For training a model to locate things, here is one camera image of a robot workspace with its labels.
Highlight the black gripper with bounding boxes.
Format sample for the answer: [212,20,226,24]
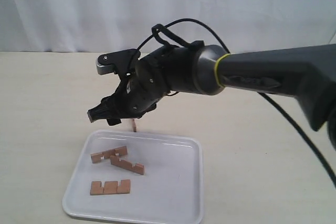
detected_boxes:
[87,76,171,126]

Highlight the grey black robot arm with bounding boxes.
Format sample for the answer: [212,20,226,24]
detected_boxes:
[88,41,335,143]

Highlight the white plastic tray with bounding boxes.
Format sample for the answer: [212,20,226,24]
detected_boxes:
[62,130,204,223]

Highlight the white backdrop curtain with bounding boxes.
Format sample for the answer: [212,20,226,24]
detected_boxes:
[1,0,335,52]

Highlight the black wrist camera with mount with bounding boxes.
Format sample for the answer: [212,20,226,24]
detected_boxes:
[96,49,141,77]

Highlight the black cable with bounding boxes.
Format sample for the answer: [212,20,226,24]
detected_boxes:
[135,19,336,183]

